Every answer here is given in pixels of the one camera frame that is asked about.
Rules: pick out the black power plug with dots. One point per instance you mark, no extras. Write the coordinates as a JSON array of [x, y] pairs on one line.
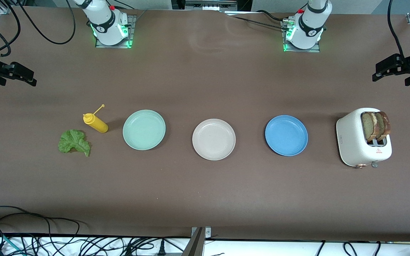
[[161, 248]]

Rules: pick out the aluminium profile post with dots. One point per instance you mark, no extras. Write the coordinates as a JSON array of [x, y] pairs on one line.
[[196, 245]]

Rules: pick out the toasted bread slice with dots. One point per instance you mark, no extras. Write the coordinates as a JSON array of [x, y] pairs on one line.
[[384, 124], [368, 126]]

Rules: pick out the yellow mustard squeeze bottle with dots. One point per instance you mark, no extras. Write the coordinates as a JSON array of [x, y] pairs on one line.
[[98, 125]]

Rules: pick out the black metal equipment box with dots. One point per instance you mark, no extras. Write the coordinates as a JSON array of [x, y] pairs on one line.
[[210, 5]]

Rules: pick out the mint green plate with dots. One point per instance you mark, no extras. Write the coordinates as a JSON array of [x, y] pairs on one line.
[[143, 129]]

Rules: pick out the beige plate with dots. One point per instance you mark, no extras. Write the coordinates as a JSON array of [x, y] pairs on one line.
[[214, 139]]

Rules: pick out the blue plate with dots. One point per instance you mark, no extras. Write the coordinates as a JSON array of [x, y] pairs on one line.
[[286, 135]]

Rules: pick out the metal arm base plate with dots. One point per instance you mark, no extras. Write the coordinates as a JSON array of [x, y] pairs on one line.
[[315, 49], [131, 30]]

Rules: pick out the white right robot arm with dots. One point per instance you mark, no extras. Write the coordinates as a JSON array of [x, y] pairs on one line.
[[105, 25]]

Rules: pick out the white toaster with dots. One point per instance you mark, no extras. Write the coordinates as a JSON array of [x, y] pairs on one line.
[[351, 142]]

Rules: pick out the green lettuce leaf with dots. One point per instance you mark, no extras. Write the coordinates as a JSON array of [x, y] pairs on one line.
[[71, 141]]

